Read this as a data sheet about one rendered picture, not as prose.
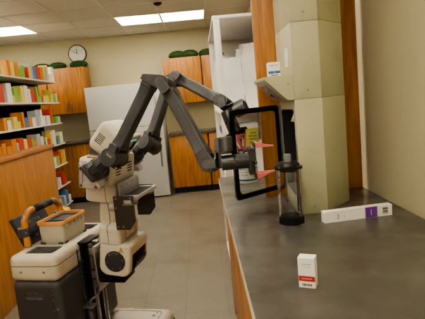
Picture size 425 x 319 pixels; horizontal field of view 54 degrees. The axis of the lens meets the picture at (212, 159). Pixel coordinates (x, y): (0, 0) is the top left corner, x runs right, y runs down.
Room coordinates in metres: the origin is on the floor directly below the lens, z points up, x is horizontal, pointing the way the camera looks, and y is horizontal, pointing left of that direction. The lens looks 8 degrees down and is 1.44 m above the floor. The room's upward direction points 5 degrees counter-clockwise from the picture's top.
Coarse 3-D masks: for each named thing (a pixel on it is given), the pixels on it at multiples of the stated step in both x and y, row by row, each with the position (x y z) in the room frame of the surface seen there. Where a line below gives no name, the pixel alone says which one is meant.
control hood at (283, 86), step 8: (256, 80) 1.91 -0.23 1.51; (264, 80) 1.70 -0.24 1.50; (272, 80) 1.69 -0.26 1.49; (280, 80) 1.69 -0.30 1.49; (288, 80) 1.69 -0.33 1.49; (272, 88) 1.72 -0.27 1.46; (280, 88) 1.69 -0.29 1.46; (288, 88) 1.69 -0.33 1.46; (280, 96) 1.75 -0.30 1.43; (288, 96) 1.69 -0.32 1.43
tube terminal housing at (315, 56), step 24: (288, 24) 1.71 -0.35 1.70; (312, 24) 1.69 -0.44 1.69; (336, 24) 1.81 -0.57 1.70; (288, 48) 1.73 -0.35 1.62; (312, 48) 1.69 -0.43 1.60; (336, 48) 1.80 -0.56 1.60; (288, 72) 1.76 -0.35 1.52; (312, 72) 1.69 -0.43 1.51; (336, 72) 1.79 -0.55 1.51; (312, 96) 1.69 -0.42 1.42; (336, 96) 1.78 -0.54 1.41; (312, 120) 1.69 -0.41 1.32; (336, 120) 1.77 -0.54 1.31; (312, 144) 1.69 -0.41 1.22; (336, 144) 1.77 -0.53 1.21; (312, 168) 1.69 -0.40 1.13; (336, 168) 1.76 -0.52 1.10; (312, 192) 1.69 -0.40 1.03; (336, 192) 1.75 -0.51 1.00
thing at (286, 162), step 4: (284, 156) 1.59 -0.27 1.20; (288, 156) 1.58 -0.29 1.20; (284, 160) 1.59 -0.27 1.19; (288, 160) 1.58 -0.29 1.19; (292, 160) 1.62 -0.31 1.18; (280, 164) 1.57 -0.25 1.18; (284, 164) 1.56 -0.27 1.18; (288, 164) 1.56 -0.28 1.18; (292, 164) 1.56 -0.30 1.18; (296, 164) 1.56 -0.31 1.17
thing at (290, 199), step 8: (280, 176) 1.57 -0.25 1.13; (288, 176) 1.55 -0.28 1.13; (296, 176) 1.56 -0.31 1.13; (280, 184) 1.57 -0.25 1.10; (288, 184) 1.55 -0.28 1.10; (296, 184) 1.55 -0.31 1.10; (280, 192) 1.57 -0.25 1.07; (288, 192) 1.55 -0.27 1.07; (296, 192) 1.55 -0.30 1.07; (280, 200) 1.58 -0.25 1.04; (288, 200) 1.55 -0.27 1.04; (296, 200) 1.55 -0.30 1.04; (280, 208) 1.58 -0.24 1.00; (288, 208) 1.55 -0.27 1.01; (296, 208) 1.55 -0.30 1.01; (288, 216) 1.55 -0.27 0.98; (296, 216) 1.55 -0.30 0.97
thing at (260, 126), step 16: (272, 112) 1.97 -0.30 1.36; (240, 128) 1.84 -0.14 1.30; (256, 128) 1.90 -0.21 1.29; (272, 128) 1.96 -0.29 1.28; (240, 144) 1.84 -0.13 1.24; (272, 144) 1.96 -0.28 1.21; (256, 160) 1.89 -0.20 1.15; (272, 160) 1.96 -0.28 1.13; (240, 176) 1.83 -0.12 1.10; (272, 176) 1.95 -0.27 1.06
